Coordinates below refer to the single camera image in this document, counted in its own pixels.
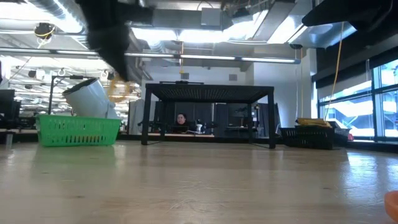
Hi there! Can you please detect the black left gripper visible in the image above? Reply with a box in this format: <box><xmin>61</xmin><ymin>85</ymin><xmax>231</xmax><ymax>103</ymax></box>
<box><xmin>75</xmin><ymin>0</ymin><xmax>131</xmax><ymax>83</ymax></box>

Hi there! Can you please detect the yellow spiral wrist keychain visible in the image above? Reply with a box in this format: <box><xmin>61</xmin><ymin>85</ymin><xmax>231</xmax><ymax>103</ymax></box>
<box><xmin>106</xmin><ymin>73</ymin><xmax>132</xmax><ymax>104</ymax></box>

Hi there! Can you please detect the black plastic basket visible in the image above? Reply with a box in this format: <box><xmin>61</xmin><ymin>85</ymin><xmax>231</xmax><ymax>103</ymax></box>
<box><xmin>279</xmin><ymin>124</ymin><xmax>351</xmax><ymax>151</ymax></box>

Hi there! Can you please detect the white cylinder with black rim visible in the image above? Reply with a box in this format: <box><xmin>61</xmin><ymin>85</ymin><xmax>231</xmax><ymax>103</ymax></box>
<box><xmin>62</xmin><ymin>77</ymin><xmax>119</xmax><ymax>120</ymax></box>

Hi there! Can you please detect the green plastic basket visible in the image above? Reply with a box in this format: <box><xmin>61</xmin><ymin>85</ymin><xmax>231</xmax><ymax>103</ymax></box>
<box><xmin>35</xmin><ymin>114</ymin><xmax>123</xmax><ymax>147</ymax></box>

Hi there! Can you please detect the person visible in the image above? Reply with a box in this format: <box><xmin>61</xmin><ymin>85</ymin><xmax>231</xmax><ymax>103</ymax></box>
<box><xmin>174</xmin><ymin>112</ymin><xmax>191</xmax><ymax>134</ymax></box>

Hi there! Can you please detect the black round ceiling device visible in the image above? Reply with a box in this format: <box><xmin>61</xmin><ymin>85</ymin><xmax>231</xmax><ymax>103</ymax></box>
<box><xmin>33</xmin><ymin>22</ymin><xmax>56</xmax><ymax>49</ymax></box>

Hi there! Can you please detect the long ceiling light bar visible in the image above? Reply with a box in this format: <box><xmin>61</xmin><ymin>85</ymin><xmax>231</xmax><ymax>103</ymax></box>
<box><xmin>0</xmin><ymin>46</ymin><xmax>302</xmax><ymax>65</ymax></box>

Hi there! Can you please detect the black background monitor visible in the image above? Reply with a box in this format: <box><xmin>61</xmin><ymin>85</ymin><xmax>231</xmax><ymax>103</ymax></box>
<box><xmin>0</xmin><ymin>89</ymin><xmax>22</xmax><ymax>129</ymax></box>

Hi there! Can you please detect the large glass window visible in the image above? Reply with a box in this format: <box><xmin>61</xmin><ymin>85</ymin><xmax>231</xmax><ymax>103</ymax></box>
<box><xmin>317</xmin><ymin>58</ymin><xmax>398</xmax><ymax>142</ymax></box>

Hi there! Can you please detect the orange silicone wristband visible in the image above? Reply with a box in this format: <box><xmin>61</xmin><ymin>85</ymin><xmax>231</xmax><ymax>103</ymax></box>
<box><xmin>384</xmin><ymin>190</ymin><xmax>398</xmax><ymax>222</ymax></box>

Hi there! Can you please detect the yellow extension cord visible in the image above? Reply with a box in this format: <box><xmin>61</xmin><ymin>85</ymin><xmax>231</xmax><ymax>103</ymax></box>
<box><xmin>324</xmin><ymin>21</ymin><xmax>345</xmax><ymax>121</ymax></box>

